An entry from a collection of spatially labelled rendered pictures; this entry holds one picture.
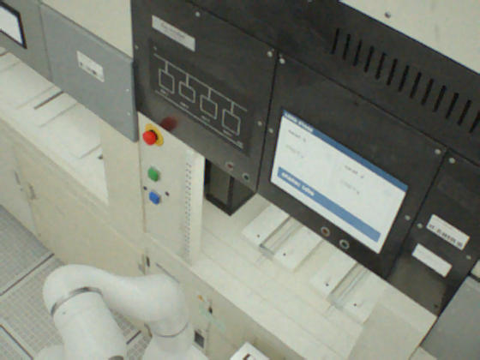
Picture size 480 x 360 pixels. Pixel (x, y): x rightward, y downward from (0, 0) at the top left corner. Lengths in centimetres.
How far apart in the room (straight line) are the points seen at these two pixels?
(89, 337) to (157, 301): 16
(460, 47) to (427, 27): 6
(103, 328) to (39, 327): 176
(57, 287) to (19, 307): 177
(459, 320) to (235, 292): 81
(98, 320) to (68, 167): 118
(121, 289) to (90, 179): 105
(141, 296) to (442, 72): 65
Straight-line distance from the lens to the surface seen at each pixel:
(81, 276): 114
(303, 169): 123
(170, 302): 116
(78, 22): 159
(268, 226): 196
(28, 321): 286
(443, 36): 92
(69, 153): 225
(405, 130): 103
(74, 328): 109
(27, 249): 306
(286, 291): 187
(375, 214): 119
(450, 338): 131
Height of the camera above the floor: 246
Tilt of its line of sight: 49 degrees down
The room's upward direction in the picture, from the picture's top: 7 degrees clockwise
